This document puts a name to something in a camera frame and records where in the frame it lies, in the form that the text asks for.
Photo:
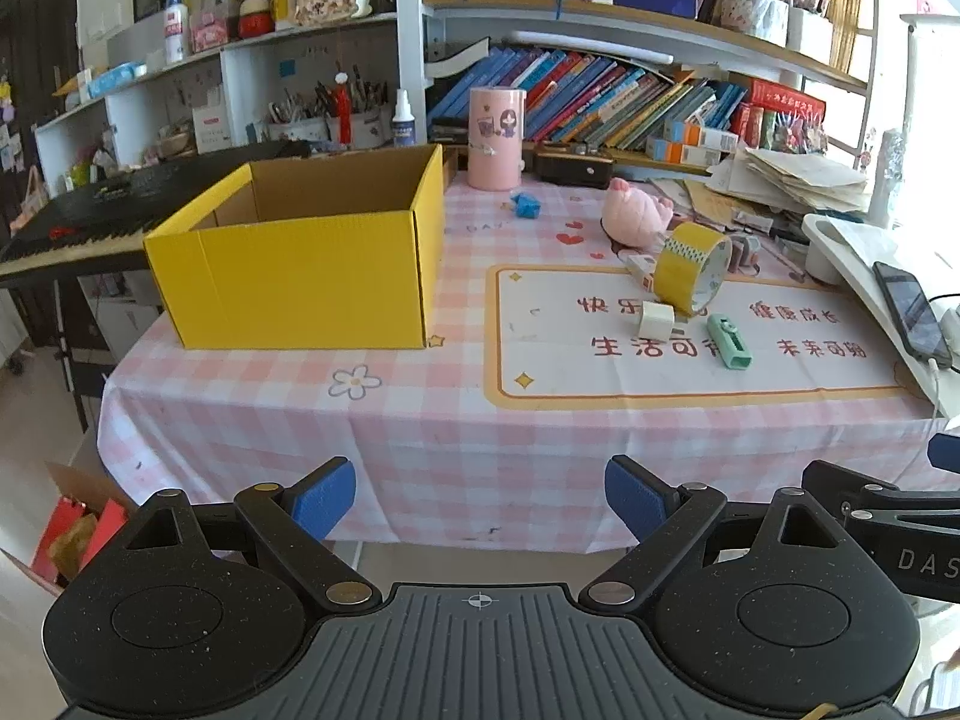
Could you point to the black keyboard stand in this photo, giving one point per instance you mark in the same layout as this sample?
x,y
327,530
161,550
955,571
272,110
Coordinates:
x,y
71,360

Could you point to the white wooden bookshelf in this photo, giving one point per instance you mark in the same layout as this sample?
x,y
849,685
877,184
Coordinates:
x,y
409,15

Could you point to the yellow cardboard box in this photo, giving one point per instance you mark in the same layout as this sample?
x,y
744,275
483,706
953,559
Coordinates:
x,y
300,277

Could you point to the white paper bag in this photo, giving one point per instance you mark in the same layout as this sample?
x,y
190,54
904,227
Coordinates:
x,y
754,19

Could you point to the black smartphone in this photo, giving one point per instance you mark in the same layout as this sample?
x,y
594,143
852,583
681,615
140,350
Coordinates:
x,y
911,311

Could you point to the white cubby shelf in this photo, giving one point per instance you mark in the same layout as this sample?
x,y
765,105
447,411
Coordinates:
x,y
247,67

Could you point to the white plastic stand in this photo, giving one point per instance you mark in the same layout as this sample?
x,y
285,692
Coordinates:
x,y
847,255

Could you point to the yellow bottle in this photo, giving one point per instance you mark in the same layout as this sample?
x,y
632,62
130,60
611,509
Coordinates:
x,y
281,9

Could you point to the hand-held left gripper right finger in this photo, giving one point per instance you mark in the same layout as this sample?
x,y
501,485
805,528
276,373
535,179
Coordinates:
x,y
634,499

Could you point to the yellow tape roll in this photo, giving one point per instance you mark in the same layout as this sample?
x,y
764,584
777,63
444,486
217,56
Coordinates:
x,y
679,262

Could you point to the row of slanted books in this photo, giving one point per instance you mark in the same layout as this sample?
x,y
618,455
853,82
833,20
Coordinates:
x,y
600,97

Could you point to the pink gift box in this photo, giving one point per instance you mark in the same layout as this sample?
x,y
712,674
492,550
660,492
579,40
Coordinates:
x,y
208,34

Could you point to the white box red label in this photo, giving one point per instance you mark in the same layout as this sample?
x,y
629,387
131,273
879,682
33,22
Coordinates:
x,y
212,127

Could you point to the brown cardboard carton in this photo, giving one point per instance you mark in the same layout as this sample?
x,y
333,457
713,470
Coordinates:
x,y
82,484

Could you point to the blue tissue pack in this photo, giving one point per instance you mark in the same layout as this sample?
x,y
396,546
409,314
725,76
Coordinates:
x,y
116,80

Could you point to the pink plush pig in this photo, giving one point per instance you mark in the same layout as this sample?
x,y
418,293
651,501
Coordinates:
x,y
634,214

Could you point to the red tassel ornament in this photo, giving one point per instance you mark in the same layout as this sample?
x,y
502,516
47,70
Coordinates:
x,y
343,112

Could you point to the pink cylinder holder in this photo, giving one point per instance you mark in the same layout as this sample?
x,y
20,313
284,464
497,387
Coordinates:
x,y
495,157

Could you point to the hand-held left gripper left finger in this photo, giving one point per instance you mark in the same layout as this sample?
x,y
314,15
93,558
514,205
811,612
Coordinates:
x,y
326,496

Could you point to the white desk mat orange border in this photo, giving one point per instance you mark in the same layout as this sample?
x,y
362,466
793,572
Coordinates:
x,y
570,360

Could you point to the black electronic keyboard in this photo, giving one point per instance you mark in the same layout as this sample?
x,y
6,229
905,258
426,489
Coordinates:
x,y
112,202

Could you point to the thick white paperback book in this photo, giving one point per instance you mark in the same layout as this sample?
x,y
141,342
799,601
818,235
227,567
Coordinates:
x,y
457,61

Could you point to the white spray bottle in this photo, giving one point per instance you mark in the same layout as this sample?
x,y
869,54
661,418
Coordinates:
x,y
403,127

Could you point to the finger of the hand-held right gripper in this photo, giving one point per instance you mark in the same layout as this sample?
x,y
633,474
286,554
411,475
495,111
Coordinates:
x,y
847,487
946,454

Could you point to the white lotion bottle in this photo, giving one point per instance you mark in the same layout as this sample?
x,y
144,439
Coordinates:
x,y
176,22

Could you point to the red thick book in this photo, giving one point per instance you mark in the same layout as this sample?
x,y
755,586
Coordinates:
x,y
787,99

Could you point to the white charger cube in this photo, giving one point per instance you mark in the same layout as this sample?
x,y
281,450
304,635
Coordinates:
x,y
656,319

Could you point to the pile of papers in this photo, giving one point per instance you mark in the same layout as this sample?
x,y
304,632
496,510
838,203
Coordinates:
x,y
795,180

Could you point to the orange white small carton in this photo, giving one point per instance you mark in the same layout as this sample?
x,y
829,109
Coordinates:
x,y
675,154
705,136

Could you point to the small blue toy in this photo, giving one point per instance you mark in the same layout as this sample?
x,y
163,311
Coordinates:
x,y
526,205

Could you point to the red round pot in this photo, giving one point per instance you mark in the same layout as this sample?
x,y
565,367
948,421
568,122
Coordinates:
x,y
256,19

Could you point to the small white orange box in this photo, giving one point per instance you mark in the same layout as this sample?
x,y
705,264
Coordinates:
x,y
641,270

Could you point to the red paper bag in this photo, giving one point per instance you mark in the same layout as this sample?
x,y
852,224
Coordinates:
x,y
67,532

